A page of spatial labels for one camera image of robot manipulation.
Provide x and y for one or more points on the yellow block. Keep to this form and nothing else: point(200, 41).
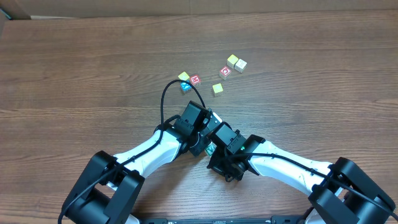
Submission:
point(232, 60)
point(217, 89)

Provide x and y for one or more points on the yellow block far right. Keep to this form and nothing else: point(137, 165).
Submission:
point(232, 60)

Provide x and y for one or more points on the blue block letter X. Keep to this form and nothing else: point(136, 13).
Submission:
point(185, 87)

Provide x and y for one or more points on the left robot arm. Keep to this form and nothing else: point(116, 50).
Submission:
point(107, 189)

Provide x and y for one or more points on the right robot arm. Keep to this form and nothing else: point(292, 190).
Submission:
point(339, 192)

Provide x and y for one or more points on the red block letter M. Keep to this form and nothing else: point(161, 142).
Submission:
point(195, 80)

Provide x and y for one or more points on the green block letter V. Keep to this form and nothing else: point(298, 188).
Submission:
point(210, 149)

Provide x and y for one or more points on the plain wooden block far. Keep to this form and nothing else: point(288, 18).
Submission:
point(240, 65)

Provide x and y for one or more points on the yellow block letter G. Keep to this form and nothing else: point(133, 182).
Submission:
point(184, 76)

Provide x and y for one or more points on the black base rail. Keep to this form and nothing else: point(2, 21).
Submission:
point(275, 219)

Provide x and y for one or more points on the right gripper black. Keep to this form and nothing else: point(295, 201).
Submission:
point(217, 163)

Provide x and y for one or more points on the red block letter C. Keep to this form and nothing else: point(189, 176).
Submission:
point(225, 72)

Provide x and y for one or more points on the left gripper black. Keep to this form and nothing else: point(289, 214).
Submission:
point(199, 146)

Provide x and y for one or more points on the yellow block centre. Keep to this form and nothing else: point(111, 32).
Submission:
point(217, 89)

